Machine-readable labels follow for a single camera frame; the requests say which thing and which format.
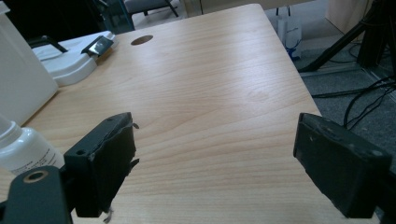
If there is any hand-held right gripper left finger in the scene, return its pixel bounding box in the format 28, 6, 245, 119
63, 112, 140, 218

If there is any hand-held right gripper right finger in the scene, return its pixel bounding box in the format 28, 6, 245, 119
292, 112, 393, 219

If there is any white plastic bottle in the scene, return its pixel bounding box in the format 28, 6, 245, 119
0, 114, 65, 176

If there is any white flat device with clip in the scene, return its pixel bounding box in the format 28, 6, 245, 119
27, 30, 120, 88

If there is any white box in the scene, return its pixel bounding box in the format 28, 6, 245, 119
0, 2, 60, 127

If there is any black stand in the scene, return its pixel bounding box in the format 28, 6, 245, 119
298, 0, 396, 74

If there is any white paper bag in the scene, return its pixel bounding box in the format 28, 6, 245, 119
276, 7, 304, 61

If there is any chair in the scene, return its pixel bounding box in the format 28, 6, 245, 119
123, 0, 180, 19

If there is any black cable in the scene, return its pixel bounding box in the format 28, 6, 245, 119
311, 76, 396, 131

